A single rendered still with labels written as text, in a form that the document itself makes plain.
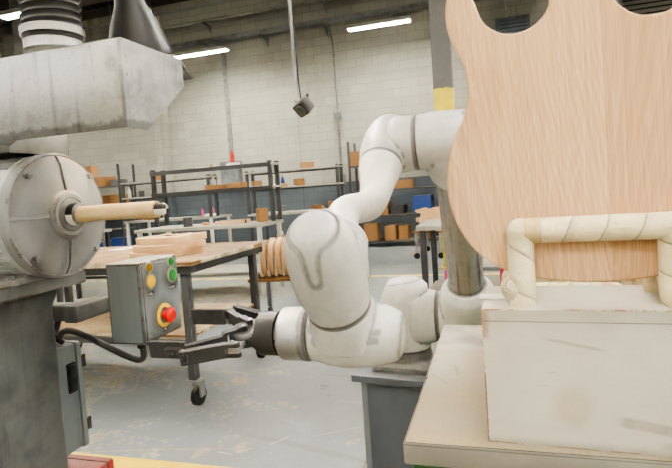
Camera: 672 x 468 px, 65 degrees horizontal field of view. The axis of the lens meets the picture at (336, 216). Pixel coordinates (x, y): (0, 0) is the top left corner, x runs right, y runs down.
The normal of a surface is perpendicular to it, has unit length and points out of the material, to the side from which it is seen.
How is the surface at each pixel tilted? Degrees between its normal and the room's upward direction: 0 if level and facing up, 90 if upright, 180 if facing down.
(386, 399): 90
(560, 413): 90
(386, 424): 90
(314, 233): 45
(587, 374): 90
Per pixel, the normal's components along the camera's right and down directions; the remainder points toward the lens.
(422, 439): -0.07, -1.00
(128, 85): 0.95, -0.05
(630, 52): -0.32, 0.07
